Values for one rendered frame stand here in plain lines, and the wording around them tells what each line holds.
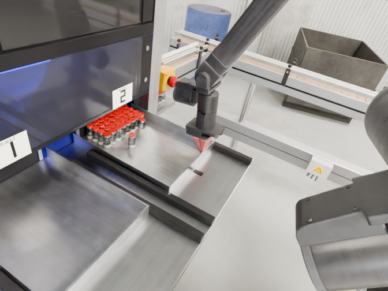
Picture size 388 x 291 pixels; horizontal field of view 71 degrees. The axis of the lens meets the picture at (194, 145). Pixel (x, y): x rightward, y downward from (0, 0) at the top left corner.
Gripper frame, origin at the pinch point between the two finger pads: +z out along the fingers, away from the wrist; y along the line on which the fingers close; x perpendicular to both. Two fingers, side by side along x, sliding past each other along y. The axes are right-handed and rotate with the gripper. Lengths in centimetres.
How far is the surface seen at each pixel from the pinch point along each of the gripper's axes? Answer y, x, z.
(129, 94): 24.2, 4.2, -14.1
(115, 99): 24.2, 10.5, -14.7
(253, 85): 11, -86, 8
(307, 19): 28, -377, 8
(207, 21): 115, -237, 5
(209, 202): -10.1, 15.6, 3.4
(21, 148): 24.3, 38.8, -14.0
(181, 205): -5.5, 22.4, 1.0
